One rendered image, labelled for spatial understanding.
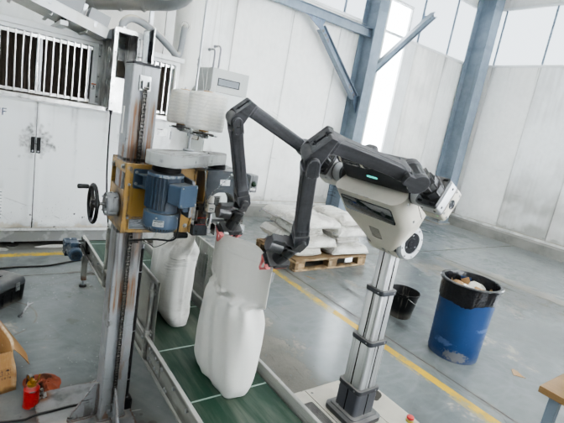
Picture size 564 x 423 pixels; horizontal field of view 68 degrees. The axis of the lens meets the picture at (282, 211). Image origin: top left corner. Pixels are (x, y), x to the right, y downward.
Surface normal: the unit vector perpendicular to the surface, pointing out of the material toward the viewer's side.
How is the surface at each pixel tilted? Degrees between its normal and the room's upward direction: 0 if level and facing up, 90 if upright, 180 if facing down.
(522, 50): 90
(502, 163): 90
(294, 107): 90
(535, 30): 90
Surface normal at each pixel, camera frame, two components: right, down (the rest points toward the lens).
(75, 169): 0.57, 0.26
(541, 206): -0.80, -0.02
